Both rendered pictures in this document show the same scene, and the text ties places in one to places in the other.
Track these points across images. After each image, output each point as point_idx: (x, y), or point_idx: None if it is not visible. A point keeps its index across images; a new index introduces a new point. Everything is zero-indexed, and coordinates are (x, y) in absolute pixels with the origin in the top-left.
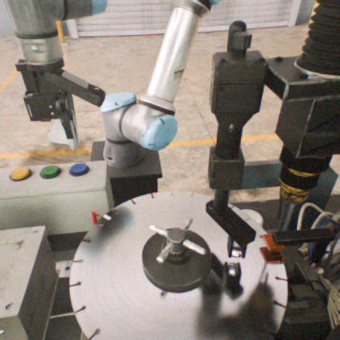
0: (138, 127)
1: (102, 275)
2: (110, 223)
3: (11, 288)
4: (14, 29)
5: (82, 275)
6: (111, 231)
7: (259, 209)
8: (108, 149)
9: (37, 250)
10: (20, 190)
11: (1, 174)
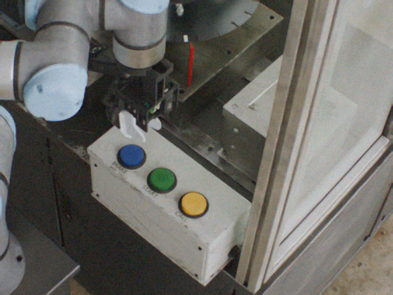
0: (8, 139)
1: (229, 5)
2: (189, 31)
3: (277, 73)
4: (165, 28)
5: (240, 14)
6: (195, 25)
7: None
8: (14, 256)
9: (244, 88)
10: (210, 178)
11: (210, 225)
